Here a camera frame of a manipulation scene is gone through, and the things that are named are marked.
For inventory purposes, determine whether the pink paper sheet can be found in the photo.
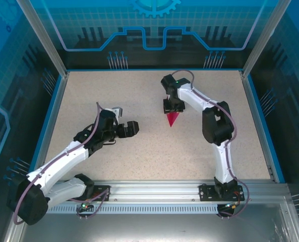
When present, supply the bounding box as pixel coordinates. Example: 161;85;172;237
165;95;181;128

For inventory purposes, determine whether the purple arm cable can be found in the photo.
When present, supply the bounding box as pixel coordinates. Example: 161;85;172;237
13;102;119;225
171;70;251;219

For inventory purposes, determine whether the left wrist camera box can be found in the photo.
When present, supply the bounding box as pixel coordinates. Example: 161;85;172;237
111;106;124;118

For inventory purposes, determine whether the slotted grey cable duct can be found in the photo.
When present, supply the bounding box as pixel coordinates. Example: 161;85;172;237
28;204;230;215

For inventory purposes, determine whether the aluminium side rail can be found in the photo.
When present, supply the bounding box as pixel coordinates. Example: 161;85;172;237
29;72;70;184
240;72;277;182

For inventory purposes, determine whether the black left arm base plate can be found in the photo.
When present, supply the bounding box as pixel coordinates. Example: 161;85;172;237
65;185;111;202

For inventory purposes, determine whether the aluminium frame post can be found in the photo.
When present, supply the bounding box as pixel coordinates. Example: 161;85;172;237
241;0;291;79
17;0;71;78

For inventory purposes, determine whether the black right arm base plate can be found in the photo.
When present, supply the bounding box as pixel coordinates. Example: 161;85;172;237
199;184;246;202

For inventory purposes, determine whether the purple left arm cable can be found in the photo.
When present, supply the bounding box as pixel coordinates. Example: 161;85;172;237
13;102;119;225

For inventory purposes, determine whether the aluminium mounting rail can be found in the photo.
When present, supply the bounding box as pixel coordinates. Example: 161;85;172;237
22;179;290;202

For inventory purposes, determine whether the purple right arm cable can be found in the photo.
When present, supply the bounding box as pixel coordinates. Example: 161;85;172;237
171;70;251;219

